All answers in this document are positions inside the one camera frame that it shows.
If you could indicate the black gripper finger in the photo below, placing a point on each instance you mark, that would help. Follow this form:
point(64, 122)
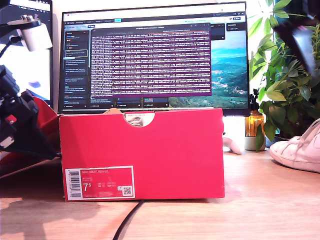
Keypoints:
point(32, 135)
point(302, 45)

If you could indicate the red Nike shoebox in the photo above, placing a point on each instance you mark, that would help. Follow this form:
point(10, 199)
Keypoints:
point(150, 155)

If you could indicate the green leafy houseplant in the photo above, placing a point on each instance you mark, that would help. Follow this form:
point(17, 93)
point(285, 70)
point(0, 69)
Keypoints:
point(282, 87)

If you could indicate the dark-framed computer monitor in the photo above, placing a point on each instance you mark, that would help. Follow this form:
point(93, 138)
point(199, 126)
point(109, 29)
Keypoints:
point(37, 70)

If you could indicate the amber pump bottle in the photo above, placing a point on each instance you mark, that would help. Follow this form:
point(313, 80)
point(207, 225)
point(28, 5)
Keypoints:
point(253, 122)

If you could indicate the pale green cup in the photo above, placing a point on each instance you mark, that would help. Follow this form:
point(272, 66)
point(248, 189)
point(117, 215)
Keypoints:
point(250, 143)

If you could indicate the white rounded plastic object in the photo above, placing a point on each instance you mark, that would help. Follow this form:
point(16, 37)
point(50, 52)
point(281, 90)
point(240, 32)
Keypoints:
point(235, 147)

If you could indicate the large wide computer monitor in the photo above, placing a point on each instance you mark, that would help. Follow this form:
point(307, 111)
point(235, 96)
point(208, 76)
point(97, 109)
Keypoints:
point(150, 62)

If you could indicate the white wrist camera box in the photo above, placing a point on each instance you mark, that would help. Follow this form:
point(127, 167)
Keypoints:
point(37, 37)

